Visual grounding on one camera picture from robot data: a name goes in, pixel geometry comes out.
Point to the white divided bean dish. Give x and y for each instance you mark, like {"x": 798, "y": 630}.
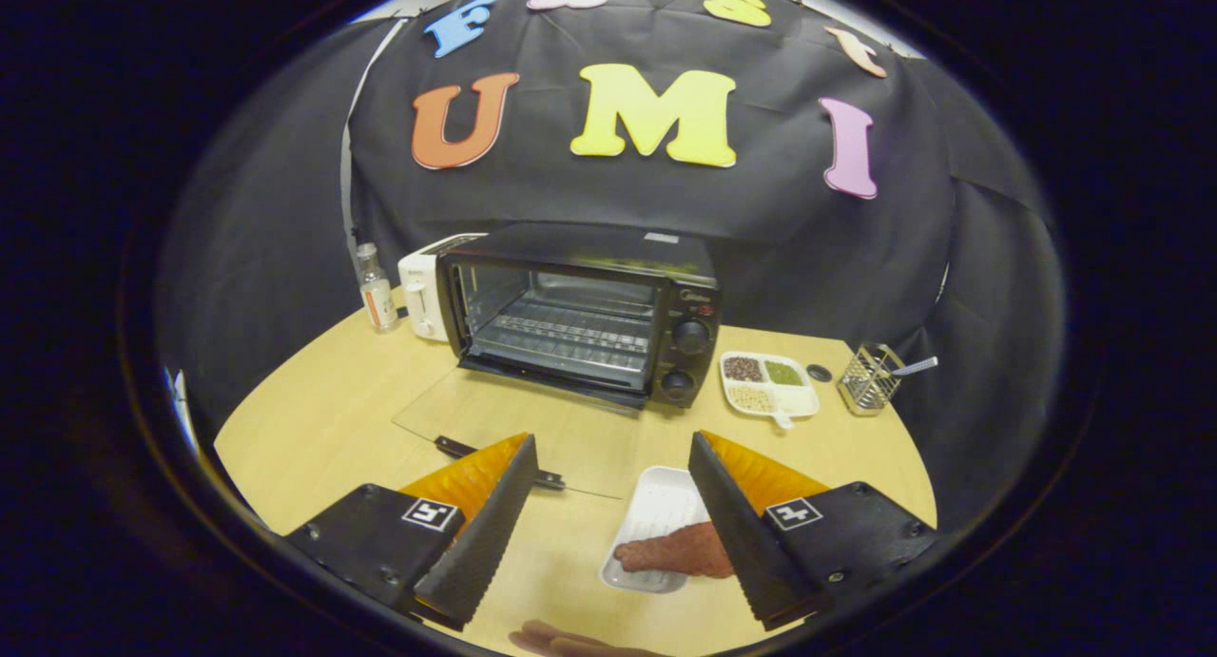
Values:
{"x": 761, "y": 397}

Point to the white slot toaster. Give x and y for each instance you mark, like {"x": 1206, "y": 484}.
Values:
{"x": 418, "y": 296}

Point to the small black round cap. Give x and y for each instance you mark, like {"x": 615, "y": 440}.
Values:
{"x": 819, "y": 373}

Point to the clear bottle orange label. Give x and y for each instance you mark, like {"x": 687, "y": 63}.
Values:
{"x": 377, "y": 300}

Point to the reddish-brown meat strip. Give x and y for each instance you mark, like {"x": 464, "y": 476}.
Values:
{"x": 680, "y": 550}

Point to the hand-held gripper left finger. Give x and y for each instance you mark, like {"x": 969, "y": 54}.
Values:
{"x": 494, "y": 533}

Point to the white spoon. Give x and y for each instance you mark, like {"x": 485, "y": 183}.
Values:
{"x": 917, "y": 365}

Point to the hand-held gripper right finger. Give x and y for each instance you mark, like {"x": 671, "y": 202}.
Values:
{"x": 742, "y": 533}

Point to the white ribbed food tray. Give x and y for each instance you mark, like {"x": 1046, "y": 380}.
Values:
{"x": 656, "y": 505}

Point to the black toaster oven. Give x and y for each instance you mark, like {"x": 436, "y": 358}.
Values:
{"x": 589, "y": 248}

